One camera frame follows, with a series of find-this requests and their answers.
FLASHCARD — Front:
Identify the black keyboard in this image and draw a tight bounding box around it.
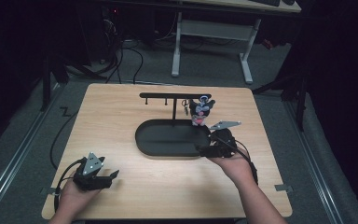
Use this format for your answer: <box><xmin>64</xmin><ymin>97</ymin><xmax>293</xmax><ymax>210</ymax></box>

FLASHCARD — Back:
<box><xmin>249</xmin><ymin>0</ymin><xmax>282</xmax><ymax>7</ymax></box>

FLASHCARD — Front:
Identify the person's right hand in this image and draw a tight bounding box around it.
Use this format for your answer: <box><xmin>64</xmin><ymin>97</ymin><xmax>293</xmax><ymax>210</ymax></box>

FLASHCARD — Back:
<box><xmin>207</xmin><ymin>147</ymin><xmax>256</xmax><ymax>189</ymax></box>

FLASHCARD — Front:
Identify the person's left hand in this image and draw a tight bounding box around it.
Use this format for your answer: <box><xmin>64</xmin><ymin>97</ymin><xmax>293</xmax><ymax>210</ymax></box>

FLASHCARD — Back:
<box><xmin>53</xmin><ymin>178</ymin><xmax>103</xmax><ymax>220</ymax></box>

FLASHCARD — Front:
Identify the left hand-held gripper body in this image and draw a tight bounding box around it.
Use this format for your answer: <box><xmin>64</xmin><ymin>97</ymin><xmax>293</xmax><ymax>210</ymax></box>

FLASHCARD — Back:
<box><xmin>72</xmin><ymin>151</ymin><xmax>114</xmax><ymax>191</ymax></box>

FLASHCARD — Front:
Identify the white-framed desk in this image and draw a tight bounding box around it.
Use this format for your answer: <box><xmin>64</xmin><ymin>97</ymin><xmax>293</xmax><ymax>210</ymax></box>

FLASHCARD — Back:
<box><xmin>171</xmin><ymin>0</ymin><xmax>302</xmax><ymax>85</ymax></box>

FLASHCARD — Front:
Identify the black key rack with tray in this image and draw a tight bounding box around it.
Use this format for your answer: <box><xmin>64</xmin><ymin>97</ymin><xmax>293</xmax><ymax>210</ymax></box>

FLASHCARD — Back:
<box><xmin>134</xmin><ymin>91</ymin><xmax>213</xmax><ymax>158</ymax></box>

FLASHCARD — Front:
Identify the metal floor rail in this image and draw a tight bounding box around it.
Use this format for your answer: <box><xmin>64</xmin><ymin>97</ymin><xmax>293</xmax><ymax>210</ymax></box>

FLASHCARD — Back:
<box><xmin>283</xmin><ymin>101</ymin><xmax>344</xmax><ymax>224</ymax></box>
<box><xmin>0</xmin><ymin>82</ymin><xmax>63</xmax><ymax>216</ymax></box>

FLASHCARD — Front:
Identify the black cable on floor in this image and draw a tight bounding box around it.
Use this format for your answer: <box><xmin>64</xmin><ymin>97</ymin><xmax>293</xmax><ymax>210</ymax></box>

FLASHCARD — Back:
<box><xmin>49</xmin><ymin>110</ymin><xmax>79</xmax><ymax>171</ymax></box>

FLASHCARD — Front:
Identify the black stand leg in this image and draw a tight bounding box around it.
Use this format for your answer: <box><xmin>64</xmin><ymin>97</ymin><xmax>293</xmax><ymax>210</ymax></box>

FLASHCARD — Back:
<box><xmin>252</xmin><ymin>71</ymin><xmax>309</xmax><ymax>133</ymax></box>
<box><xmin>39</xmin><ymin>55</ymin><xmax>71</xmax><ymax>113</ymax></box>

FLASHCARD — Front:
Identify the silver carabiner keychain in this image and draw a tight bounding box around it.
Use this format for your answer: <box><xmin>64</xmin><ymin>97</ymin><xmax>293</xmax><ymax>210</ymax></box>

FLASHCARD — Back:
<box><xmin>181</xmin><ymin>98</ymin><xmax>190</xmax><ymax>117</ymax></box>

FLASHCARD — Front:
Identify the black plush toy keychain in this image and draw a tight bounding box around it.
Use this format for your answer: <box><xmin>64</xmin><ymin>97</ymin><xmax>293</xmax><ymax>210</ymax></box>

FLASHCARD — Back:
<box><xmin>187</xmin><ymin>94</ymin><xmax>216</xmax><ymax>127</ymax></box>

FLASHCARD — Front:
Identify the bundle of black cables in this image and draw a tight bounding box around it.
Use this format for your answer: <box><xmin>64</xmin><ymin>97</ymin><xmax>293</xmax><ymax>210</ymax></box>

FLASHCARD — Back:
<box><xmin>99</xmin><ymin>7</ymin><xmax>145</xmax><ymax>85</ymax></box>

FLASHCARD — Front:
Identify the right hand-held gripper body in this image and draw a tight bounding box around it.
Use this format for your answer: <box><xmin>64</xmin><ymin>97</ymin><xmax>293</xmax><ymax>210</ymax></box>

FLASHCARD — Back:
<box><xmin>208</xmin><ymin>120</ymin><xmax>242</xmax><ymax>151</ymax></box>

